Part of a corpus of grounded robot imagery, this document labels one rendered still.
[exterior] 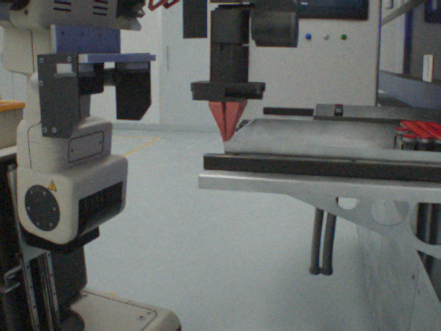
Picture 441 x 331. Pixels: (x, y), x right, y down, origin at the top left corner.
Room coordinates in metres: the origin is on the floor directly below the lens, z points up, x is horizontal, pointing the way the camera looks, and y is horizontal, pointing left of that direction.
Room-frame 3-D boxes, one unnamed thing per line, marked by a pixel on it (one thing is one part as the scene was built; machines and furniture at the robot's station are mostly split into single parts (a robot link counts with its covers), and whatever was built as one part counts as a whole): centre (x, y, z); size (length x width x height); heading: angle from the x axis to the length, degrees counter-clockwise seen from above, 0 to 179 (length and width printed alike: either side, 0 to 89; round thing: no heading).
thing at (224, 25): (0.65, -0.02, 1.07); 0.07 x 0.06 x 0.07; 75
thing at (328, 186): (0.84, -0.28, 0.87); 0.70 x 0.48 x 0.02; 167
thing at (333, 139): (0.68, -0.20, 0.90); 0.34 x 0.26 x 0.04; 76
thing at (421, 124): (0.65, -0.33, 0.90); 0.18 x 0.02 x 0.05; 167
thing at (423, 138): (0.66, -0.31, 0.90); 0.18 x 0.02 x 0.05; 166
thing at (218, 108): (0.65, -0.02, 0.94); 0.07 x 0.07 x 0.09; 77
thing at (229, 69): (0.65, -0.01, 1.01); 0.10 x 0.07 x 0.07; 77
